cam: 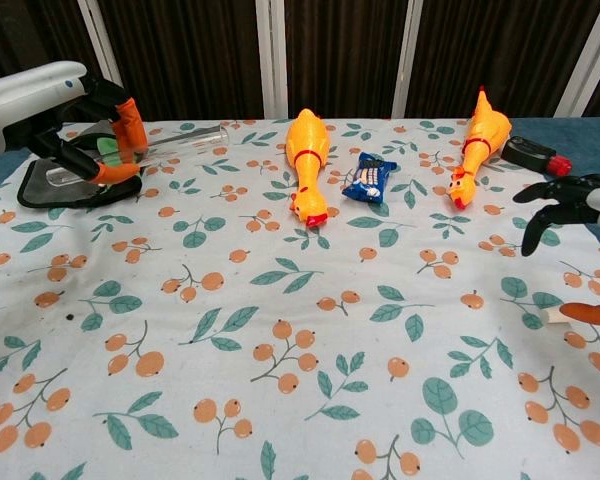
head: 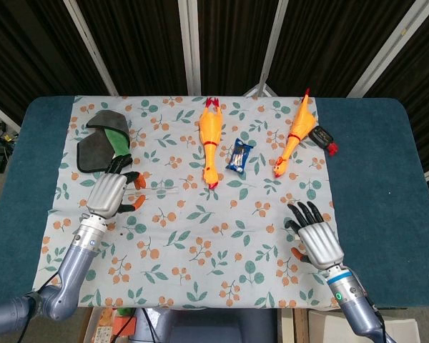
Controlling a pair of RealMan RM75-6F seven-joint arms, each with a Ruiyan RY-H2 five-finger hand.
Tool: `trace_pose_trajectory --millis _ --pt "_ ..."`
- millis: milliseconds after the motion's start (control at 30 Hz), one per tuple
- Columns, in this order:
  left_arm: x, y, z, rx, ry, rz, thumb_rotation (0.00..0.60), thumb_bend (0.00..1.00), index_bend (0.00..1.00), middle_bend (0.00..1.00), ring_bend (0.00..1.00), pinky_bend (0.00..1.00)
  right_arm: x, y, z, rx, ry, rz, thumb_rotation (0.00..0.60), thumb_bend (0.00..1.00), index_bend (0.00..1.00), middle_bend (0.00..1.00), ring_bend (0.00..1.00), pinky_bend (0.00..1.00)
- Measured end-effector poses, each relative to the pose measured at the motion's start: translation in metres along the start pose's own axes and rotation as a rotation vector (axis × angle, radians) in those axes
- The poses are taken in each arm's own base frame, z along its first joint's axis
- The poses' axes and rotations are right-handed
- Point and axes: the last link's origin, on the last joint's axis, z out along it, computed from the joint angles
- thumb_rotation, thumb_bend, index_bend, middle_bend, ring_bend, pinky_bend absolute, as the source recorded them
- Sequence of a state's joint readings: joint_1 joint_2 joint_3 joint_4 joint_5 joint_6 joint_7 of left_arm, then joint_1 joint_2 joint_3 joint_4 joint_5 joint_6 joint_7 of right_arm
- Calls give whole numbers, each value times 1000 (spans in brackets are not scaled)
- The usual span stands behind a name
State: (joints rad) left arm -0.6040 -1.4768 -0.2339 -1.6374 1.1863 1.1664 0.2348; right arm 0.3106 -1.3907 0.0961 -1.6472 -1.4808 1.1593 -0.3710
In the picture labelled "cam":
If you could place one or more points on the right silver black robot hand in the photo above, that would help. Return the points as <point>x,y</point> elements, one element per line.
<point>560,189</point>

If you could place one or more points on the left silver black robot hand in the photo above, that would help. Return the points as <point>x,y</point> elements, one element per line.
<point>25,95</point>

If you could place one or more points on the white rubber stopper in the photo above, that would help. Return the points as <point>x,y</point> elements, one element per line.
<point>551,316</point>

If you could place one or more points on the clear glass test tube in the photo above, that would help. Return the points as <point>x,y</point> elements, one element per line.
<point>190,142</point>

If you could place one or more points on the black device with red cap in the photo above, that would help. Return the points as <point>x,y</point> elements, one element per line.
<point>525,150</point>

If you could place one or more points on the yellow rubber chicken toy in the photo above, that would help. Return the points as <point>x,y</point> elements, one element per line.
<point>475,150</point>
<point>305,160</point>

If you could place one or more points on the grey green folded cloth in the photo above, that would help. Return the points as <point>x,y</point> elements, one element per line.
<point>55,196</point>

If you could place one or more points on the blue snack packet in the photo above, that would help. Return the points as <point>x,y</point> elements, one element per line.
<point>367,177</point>

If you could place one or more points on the floral fruit print tablecloth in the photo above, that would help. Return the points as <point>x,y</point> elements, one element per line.
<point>300,350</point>

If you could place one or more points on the white partition frame post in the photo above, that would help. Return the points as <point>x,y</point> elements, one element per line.
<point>587,50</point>
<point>270,60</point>
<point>410,50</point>
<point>100,45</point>

